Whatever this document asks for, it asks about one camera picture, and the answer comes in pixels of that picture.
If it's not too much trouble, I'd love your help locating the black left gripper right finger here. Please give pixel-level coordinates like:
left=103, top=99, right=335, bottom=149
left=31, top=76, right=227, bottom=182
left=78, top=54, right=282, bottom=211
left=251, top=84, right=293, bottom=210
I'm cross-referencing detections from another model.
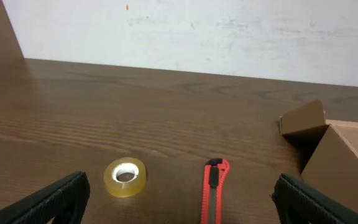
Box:
left=271, top=174, right=358, bottom=224

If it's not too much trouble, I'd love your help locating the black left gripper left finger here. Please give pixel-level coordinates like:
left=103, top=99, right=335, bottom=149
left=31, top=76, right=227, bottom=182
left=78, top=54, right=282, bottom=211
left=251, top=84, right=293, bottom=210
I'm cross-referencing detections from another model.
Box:
left=0, top=171, right=90, bottom=224

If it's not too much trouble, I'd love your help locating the open cardboard box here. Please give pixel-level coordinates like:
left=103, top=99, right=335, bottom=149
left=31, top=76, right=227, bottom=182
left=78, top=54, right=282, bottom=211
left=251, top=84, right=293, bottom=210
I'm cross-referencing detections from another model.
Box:
left=280, top=100, right=358, bottom=213

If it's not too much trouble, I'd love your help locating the clear yellowish tape roll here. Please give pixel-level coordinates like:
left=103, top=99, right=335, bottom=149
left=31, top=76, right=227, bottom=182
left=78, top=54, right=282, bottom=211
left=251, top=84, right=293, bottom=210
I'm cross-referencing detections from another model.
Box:
left=103, top=157, right=147, bottom=197

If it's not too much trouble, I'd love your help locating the red utility knife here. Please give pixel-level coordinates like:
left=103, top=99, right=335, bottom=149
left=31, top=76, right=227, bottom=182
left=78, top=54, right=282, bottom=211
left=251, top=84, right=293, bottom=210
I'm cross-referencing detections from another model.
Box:
left=200, top=159, right=230, bottom=224

